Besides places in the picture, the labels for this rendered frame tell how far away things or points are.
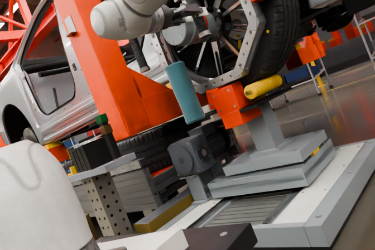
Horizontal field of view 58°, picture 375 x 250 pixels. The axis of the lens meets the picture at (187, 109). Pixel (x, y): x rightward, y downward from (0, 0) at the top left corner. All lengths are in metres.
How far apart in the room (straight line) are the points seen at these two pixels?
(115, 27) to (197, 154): 0.90
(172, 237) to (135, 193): 1.27
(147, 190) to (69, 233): 1.23
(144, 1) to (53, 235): 0.54
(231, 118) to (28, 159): 0.96
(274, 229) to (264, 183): 0.35
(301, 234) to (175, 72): 0.76
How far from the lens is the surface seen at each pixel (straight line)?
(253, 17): 1.32
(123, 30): 0.91
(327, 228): 1.16
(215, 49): 1.55
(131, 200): 1.98
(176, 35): 1.36
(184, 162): 1.67
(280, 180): 1.47
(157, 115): 1.80
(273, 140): 1.57
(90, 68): 1.76
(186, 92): 1.41
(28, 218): 0.62
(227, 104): 1.43
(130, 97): 1.72
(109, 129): 1.53
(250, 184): 1.55
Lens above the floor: 0.54
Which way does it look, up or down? level
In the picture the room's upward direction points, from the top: 22 degrees counter-clockwise
